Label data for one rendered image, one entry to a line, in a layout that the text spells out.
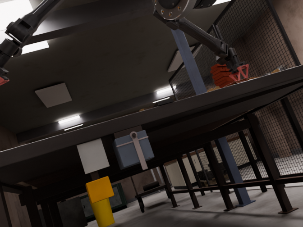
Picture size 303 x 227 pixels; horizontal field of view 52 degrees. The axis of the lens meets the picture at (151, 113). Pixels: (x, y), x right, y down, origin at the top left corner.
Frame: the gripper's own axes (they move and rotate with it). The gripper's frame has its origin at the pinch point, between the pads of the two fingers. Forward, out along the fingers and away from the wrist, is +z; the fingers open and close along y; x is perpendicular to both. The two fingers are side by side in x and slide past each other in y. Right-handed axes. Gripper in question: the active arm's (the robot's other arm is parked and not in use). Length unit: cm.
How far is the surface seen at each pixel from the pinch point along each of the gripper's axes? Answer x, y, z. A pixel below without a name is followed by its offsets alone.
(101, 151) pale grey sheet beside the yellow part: -91, 35, 17
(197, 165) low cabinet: 152, -631, 59
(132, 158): -80, 37, 24
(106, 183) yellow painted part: -93, 38, 29
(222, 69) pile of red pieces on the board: 26, -68, -26
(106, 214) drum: -102, -492, 79
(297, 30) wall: 328, -315, -117
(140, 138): -74, 36, 17
